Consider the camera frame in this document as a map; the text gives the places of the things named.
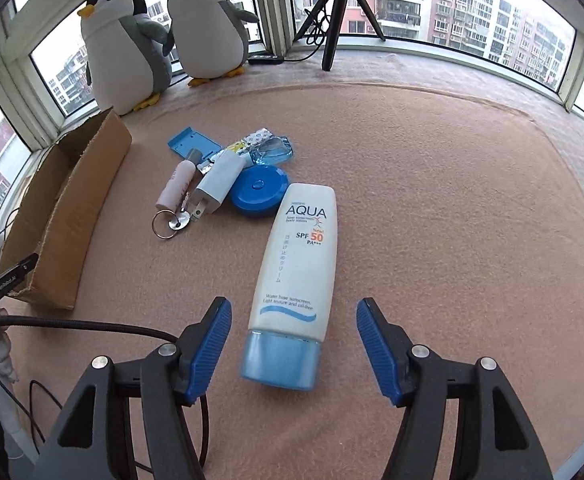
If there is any pink fleece blanket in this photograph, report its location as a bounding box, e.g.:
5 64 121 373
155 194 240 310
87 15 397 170
0 57 584 480

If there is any white patterned sachet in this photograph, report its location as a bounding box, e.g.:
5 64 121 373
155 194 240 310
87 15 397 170
239 127 275 148

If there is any pink white lip balm tube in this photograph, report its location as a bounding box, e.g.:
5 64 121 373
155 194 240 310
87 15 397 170
155 149 204 211

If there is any small penguin plush toy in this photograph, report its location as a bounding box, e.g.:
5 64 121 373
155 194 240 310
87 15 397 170
164 0 262 88

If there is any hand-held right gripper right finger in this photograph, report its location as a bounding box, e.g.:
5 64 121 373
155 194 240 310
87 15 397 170
356 297 555 480

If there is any black braided cable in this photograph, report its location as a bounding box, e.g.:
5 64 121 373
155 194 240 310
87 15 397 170
0 311 211 480

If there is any silver key with ring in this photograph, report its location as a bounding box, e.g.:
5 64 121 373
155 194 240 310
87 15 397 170
152 208 193 238

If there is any large penguin plush toy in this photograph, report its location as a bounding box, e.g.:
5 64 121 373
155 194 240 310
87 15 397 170
77 0 173 113

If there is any blue plastic case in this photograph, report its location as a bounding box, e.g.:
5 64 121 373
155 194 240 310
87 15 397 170
167 127 223 166

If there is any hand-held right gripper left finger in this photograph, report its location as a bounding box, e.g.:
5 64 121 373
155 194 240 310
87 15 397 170
31 296 233 480

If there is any black tripod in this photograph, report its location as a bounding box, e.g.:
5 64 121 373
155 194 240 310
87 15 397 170
292 0 387 72

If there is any black tripod cable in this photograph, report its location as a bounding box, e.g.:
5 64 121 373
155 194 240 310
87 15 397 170
272 0 335 63

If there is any white wall charger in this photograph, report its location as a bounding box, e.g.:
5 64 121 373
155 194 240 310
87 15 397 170
188 152 245 223

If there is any small clear blue bottle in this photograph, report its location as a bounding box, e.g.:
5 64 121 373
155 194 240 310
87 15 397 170
244 135 294 167

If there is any blue round tape measure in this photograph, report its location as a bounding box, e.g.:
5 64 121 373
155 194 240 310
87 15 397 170
230 166 290 219

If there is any brown cardboard box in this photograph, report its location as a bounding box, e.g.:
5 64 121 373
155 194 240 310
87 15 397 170
0 109 133 311

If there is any white sunscreen tube blue cap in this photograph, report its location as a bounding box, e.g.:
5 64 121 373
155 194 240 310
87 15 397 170
239 182 339 392

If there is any white window frame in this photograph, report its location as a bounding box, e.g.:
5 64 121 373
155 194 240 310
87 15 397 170
0 0 584 241

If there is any thin black cable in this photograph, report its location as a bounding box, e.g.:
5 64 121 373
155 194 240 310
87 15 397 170
27 379 63 461

